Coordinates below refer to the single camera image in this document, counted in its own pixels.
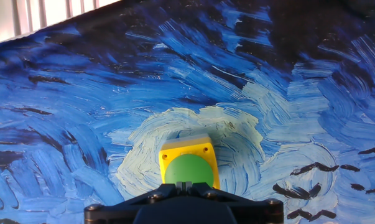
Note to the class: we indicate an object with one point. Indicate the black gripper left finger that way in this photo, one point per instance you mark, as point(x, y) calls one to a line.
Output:
point(118, 208)

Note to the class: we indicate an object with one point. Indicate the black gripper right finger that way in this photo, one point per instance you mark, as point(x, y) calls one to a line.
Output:
point(255, 210)

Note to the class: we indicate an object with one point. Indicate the yellow box green push button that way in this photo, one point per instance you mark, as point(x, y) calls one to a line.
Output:
point(188, 168)

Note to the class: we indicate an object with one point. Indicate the painted wheat field tablecloth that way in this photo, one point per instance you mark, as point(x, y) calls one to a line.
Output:
point(206, 77)

